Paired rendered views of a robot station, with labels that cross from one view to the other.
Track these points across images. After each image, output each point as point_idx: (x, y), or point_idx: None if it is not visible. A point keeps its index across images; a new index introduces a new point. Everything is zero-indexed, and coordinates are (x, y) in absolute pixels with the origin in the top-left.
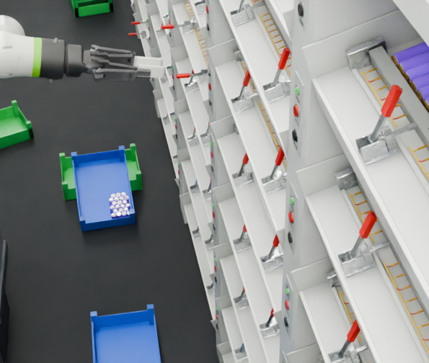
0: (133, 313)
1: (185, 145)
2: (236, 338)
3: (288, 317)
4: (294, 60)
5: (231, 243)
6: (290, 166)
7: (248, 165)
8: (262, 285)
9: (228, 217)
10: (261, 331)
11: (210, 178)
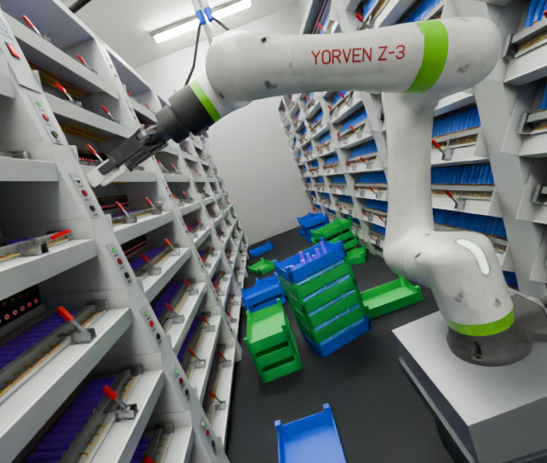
0: None
1: None
2: (199, 377)
3: (168, 191)
4: (120, 94)
5: (161, 276)
6: None
7: (118, 225)
8: (164, 264)
9: (148, 285)
10: (179, 250)
11: (130, 305)
